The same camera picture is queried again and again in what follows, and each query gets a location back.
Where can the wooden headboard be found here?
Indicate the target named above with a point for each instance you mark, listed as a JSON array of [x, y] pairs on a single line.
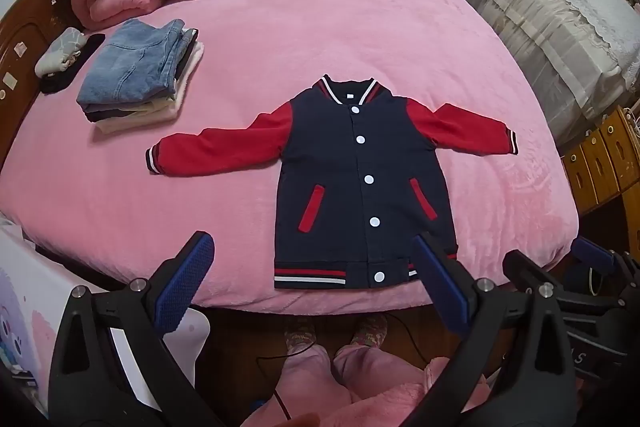
[[20, 37]]

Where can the stack of folded clothes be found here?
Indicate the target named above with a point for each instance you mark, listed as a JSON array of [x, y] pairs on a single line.
[[182, 57]]

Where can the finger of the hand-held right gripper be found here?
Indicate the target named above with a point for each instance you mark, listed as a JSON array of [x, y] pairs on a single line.
[[530, 274], [592, 253]]

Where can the person's left floral slipper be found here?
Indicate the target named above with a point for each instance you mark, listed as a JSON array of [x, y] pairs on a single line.
[[300, 337]]

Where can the folded cream garment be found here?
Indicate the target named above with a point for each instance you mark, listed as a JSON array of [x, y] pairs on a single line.
[[150, 117]]

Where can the lace-covered sofa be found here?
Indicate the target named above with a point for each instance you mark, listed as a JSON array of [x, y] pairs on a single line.
[[555, 22]]

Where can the person's pink pajama legs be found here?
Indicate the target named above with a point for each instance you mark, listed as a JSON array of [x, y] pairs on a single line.
[[370, 382]]

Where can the navy and red varsity jacket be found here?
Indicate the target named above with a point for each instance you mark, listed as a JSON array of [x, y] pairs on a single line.
[[350, 177]]

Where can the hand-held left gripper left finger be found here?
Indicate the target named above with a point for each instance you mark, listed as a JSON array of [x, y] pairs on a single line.
[[184, 284]]

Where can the pink fleece bed blanket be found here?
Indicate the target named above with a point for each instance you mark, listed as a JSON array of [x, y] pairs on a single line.
[[310, 22]]

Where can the grey and black socks bundle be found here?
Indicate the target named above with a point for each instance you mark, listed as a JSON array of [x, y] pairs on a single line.
[[60, 82]]

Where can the person's right floral slipper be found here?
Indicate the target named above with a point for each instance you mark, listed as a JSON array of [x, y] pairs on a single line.
[[369, 331]]

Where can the person's floral slipper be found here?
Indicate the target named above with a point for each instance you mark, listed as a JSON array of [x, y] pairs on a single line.
[[300, 337], [369, 331]]

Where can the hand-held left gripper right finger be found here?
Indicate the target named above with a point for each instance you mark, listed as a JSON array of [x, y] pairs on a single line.
[[442, 289]]

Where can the white printed storage box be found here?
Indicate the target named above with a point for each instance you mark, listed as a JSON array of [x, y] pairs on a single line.
[[20, 322]]

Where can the folded blue jeans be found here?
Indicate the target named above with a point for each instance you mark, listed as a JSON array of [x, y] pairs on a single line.
[[127, 62]]

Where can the yellow wooden drawer cabinet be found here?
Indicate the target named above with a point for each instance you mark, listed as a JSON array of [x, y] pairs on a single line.
[[600, 157]]

